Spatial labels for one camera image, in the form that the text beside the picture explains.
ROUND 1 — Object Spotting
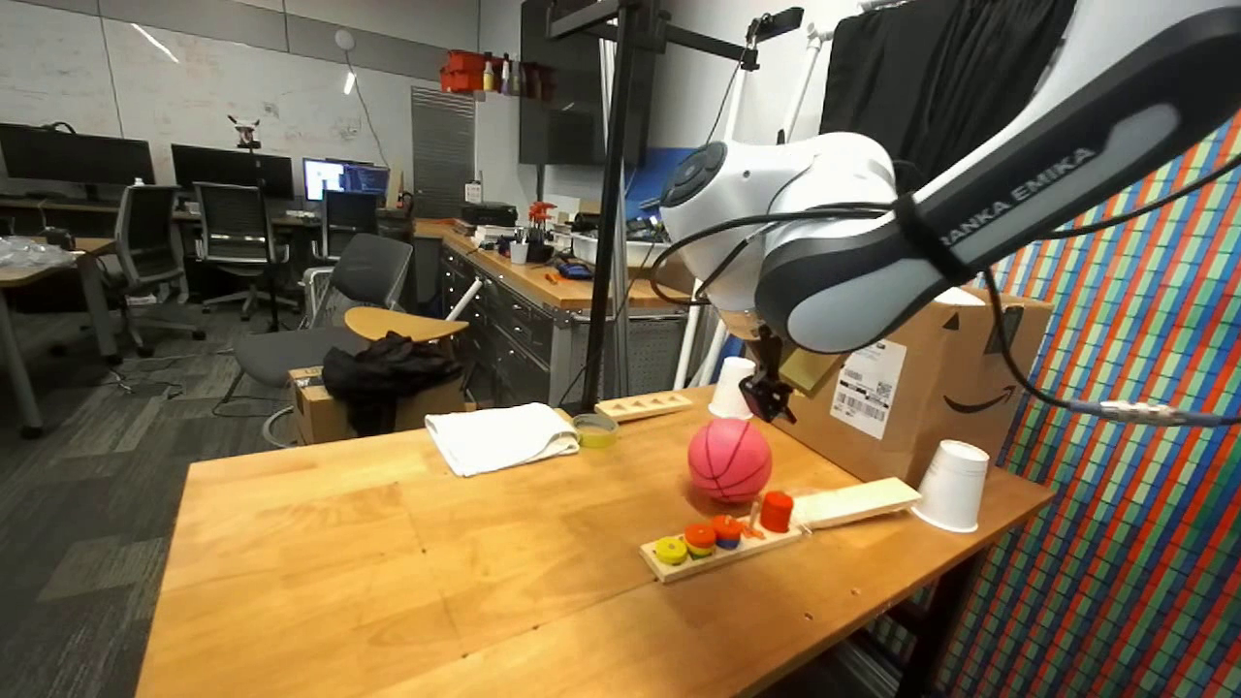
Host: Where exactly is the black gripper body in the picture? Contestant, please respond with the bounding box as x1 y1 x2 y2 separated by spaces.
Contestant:
745 322 794 392

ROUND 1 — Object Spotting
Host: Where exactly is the pink basketball toy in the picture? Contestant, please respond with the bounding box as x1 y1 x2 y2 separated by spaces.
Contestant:
681 414 780 512

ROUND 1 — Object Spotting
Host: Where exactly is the tan block with green ends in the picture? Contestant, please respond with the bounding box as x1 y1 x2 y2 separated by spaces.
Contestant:
773 343 848 400

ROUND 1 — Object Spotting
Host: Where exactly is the red cylinder block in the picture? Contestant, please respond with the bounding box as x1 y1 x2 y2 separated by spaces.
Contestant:
753 484 798 541

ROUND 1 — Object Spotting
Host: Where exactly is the pale wooden strip with holes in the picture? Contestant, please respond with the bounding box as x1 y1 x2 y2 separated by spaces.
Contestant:
588 388 697 429

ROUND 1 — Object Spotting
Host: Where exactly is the small yellow-green bowl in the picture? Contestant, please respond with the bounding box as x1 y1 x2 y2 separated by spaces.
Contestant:
570 410 626 453

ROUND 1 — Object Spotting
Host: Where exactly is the large cardboard shipping box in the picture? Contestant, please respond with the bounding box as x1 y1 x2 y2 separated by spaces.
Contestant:
782 282 1054 488

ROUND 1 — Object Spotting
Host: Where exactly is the blue board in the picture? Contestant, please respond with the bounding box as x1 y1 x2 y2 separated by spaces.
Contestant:
619 143 701 227

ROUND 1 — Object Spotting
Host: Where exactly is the wooden counter with drawers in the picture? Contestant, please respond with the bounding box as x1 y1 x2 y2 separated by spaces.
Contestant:
413 215 681 409

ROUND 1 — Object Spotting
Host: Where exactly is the white folded cloth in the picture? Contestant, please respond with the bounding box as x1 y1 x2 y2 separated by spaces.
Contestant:
424 400 586 481

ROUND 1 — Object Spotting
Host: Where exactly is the black curtain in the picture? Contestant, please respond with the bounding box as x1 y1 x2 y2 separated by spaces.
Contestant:
817 0 1082 168

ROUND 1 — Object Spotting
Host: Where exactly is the round wooden stool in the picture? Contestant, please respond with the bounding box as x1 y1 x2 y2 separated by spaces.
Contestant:
336 302 475 352

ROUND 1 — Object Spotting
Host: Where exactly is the black office chair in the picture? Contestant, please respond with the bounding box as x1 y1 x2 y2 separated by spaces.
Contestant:
320 186 388 263
108 177 215 361
320 331 467 440
192 177 303 334

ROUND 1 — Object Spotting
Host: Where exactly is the colourful woven backdrop cloth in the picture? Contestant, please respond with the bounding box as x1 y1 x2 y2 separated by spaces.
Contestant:
888 108 1241 698

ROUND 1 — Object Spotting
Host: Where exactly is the grey door panel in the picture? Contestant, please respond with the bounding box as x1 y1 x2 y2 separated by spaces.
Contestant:
406 86 480 223

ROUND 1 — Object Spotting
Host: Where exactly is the wooden work table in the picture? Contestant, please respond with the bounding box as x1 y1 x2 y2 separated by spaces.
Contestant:
133 384 1059 698

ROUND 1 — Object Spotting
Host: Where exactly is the grey office chair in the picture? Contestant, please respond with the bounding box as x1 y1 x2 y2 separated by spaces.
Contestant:
230 230 424 392

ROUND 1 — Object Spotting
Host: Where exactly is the red storage box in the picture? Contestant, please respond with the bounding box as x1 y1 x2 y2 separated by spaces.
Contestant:
433 46 488 102

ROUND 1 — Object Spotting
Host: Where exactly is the small cardboard floor box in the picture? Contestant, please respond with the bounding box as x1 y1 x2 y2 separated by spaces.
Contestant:
283 361 471 451

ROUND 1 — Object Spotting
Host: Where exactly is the lit blue computer monitor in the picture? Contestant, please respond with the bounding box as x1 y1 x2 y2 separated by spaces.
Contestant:
299 154 393 205

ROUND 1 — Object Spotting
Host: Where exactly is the dark computer monitor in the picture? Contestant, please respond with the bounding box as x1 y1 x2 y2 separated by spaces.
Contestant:
168 140 299 203

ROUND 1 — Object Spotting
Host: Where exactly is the office desk with clutter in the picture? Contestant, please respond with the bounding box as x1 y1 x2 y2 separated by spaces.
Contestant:
0 230 123 440

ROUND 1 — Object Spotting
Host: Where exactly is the wide dark monitor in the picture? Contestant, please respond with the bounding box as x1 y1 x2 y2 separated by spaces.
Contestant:
0 122 161 205

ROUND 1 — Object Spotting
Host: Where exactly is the wooden ring stacker board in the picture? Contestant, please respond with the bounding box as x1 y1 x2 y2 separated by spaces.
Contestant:
636 512 812 590

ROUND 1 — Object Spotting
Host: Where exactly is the yellow stacker ring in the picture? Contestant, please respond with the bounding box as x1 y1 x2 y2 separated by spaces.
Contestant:
648 533 696 576

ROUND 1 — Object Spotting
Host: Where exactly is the black camera stand pole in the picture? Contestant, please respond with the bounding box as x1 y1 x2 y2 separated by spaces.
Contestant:
574 0 812 419

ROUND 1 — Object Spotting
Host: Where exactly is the dark wall panel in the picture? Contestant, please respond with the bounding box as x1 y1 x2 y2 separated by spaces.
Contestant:
516 0 612 171

